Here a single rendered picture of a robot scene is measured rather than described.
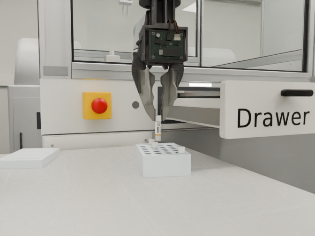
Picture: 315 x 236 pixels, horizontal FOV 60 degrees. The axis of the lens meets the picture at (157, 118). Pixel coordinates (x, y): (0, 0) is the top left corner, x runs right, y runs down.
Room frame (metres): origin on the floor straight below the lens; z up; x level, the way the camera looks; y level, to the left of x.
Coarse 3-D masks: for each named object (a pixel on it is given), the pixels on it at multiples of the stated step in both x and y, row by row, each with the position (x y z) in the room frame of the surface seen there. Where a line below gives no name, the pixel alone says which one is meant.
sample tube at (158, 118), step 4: (156, 116) 0.49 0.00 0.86; (160, 116) 0.49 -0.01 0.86; (156, 120) 0.49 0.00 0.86; (160, 120) 0.49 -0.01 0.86; (156, 124) 0.49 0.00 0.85; (160, 124) 0.49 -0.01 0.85; (156, 128) 0.49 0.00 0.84; (160, 128) 0.49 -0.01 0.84; (156, 132) 0.49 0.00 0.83; (160, 132) 0.49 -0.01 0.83; (156, 136) 0.49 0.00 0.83; (160, 136) 0.49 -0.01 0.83; (156, 140) 0.49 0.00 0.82; (160, 140) 0.49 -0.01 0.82
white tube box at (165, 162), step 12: (144, 144) 0.57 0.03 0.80; (168, 144) 0.58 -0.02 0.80; (144, 156) 0.45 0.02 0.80; (156, 156) 0.46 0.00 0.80; (168, 156) 0.46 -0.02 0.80; (180, 156) 0.46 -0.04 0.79; (144, 168) 0.45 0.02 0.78; (156, 168) 0.46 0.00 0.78; (168, 168) 0.46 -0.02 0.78; (180, 168) 0.46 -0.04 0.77
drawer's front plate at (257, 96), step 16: (224, 96) 0.51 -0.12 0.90; (240, 96) 0.52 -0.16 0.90; (256, 96) 0.53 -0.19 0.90; (272, 96) 0.55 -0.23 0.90; (288, 96) 0.56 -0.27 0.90; (304, 96) 0.58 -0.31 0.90; (224, 112) 0.51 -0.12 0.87; (240, 112) 0.52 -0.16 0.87; (256, 112) 0.53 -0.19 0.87; (272, 112) 0.55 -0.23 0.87; (224, 128) 0.51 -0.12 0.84; (240, 128) 0.52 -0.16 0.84; (256, 128) 0.53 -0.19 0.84; (272, 128) 0.55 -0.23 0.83; (288, 128) 0.56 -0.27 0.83; (304, 128) 0.58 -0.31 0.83
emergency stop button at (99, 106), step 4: (96, 100) 0.68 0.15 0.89; (100, 100) 0.69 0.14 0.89; (104, 100) 0.69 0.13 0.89; (92, 104) 0.68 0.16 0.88; (96, 104) 0.68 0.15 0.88; (100, 104) 0.68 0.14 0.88; (104, 104) 0.69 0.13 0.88; (92, 108) 0.68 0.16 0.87; (96, 108) 0.68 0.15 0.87; (100, 108) 0.68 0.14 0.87; (104, 108) 0.69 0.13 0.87; (96, 112) 0.68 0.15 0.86; (100, 112) 0.69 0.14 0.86
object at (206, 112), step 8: (176, 104) 0.74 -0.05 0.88; (184, 104) 0.70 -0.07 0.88; (192, 104) 0.66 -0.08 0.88; (200, 104) 0.63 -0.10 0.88; (208, 104) 0.59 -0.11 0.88; (216, 104) 0.57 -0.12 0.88; (176, 112) 0.74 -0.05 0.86; (184, 112) 0.69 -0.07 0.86; (192, 112) 0.65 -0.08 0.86; (200, 112) 0.62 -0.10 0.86; (208, 112) 0.59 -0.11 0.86; (216, 112) 0.56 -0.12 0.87; (176, 120) 0.74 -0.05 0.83; (184, 120) 0.70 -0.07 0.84; (192, 120) 0.65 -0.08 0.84; (200, 120) 0.62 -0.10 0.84; (208, 120) 0.59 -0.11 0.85; (216, 120) 0.56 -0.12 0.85
